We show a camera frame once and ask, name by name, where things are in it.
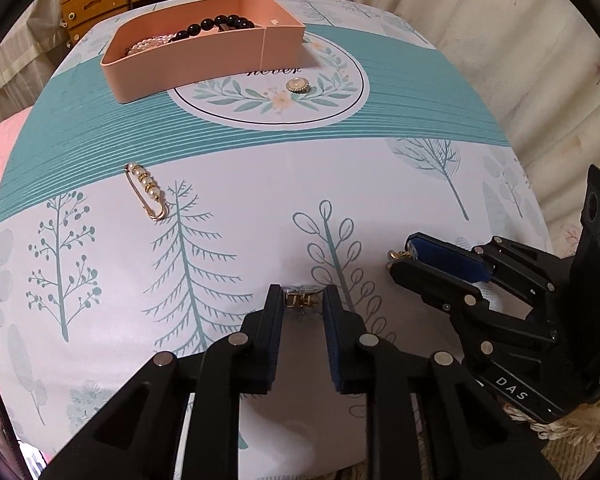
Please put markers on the cream leaf printed curtain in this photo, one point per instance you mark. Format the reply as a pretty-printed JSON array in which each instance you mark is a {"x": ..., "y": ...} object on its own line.
[{"x": 480, "y": 20}]

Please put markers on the gold pearl safety pin brooch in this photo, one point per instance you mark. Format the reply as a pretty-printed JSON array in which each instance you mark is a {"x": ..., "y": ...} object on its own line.
[{"x": 145, "y": 180}]

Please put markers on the beige woven rug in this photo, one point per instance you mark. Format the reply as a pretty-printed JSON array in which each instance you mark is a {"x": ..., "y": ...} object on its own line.
[{"x": 570, "y": 445}]

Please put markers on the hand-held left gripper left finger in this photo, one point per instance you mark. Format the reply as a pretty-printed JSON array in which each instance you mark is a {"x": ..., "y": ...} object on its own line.
[{"x": 275, "y": 335}]

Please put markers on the pink plastic box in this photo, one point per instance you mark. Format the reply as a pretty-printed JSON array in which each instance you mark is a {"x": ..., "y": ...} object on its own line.
[{"x": 190, "y": 70}]

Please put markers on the gold flower brooch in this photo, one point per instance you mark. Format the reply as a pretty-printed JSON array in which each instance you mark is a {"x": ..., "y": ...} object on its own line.
[{"x": 397, "y": 256}]

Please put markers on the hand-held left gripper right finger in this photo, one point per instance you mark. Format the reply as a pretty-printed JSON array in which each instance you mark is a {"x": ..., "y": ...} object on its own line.
[{"x": 335, "y": 345}]

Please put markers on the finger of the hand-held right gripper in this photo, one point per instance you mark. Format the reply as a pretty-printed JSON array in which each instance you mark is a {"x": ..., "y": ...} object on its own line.
[
  {"x": 445, "y": 260},
  {"x": 430, "y": 282}
]

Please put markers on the small gold earring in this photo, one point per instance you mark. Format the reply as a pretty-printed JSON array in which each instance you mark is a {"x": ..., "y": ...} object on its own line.
[{"x": 300, "y": 300}]

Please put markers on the tree printed tablecloth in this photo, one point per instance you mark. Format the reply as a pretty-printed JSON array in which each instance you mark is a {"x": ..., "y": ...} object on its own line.
[{"x": 105, "y": 260}]

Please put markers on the round pearl gold brooch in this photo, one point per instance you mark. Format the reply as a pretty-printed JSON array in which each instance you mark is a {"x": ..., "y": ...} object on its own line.
[{"x": 296, "y": 85}]

